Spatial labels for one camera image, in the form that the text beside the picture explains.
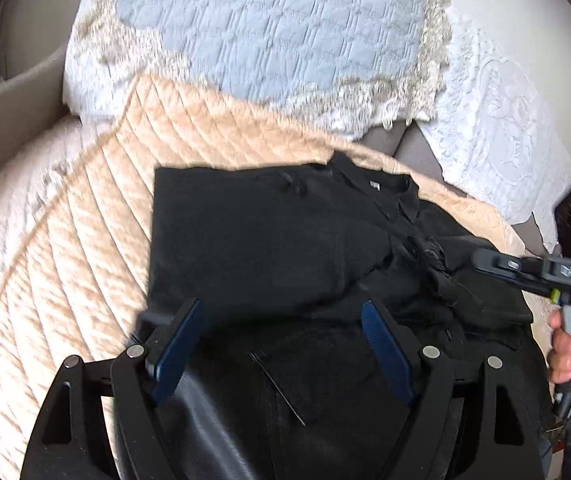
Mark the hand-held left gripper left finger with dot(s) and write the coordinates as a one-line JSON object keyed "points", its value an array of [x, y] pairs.
{"points": [[175, 352]]}

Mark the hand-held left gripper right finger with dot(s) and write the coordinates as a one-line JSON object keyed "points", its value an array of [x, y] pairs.
{"points": [[388, 352]]}

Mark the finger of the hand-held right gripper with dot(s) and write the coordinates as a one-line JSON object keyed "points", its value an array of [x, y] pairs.
{"points": [[503, 265]]}

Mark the black jacket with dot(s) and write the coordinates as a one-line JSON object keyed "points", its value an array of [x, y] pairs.
{"points": [[285, 260]]}

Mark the white lace cover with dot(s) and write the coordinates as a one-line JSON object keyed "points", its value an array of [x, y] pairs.
{"points": [[495, 125]]}

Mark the peach quilted blanket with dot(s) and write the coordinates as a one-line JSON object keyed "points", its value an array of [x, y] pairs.
{"points": [[90, 240]]}

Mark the cream lace seat cover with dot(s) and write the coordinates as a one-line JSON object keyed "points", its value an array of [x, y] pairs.
{"points": [[10, 180]]}

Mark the beige armrest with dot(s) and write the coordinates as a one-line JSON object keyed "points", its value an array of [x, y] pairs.
{"points": [[5, 105]]}

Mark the blue quilted lace-trimmed cover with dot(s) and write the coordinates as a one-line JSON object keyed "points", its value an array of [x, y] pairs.
{"points": [[265, 25]]}

